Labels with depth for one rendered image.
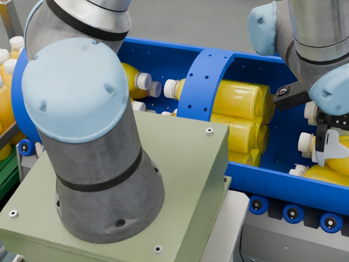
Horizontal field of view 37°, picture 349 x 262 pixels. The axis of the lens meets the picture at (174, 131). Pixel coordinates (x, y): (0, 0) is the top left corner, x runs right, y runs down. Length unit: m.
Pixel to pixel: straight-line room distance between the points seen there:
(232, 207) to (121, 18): 0.36
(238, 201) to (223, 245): 0.09
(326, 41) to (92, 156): 0.30
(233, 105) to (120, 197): 0.45
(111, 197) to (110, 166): 0.05
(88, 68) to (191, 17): 3.32
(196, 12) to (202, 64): 2.92
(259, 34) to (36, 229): 0.42
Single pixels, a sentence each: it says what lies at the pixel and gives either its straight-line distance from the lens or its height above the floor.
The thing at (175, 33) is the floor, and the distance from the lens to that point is 3.72.
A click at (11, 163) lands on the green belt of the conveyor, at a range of 1.45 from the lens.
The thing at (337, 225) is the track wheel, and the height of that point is 0.96.
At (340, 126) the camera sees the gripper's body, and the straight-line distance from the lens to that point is 0.96.
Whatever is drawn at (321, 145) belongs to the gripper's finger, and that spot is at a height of 1.15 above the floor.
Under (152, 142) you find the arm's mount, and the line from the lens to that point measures 0.81.
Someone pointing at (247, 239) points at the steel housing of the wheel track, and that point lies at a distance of 1.18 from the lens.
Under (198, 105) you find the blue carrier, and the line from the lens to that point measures 1.00.
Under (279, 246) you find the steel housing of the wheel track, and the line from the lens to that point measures 1.16.
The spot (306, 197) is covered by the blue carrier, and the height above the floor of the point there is 1.05.
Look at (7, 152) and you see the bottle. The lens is 1.45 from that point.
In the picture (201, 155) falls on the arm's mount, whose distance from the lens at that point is 0.78.
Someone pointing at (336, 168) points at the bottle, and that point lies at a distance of 1.02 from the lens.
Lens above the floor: 1.79
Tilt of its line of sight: 39 degrees down
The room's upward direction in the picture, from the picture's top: 8 degrees counter-clockwise
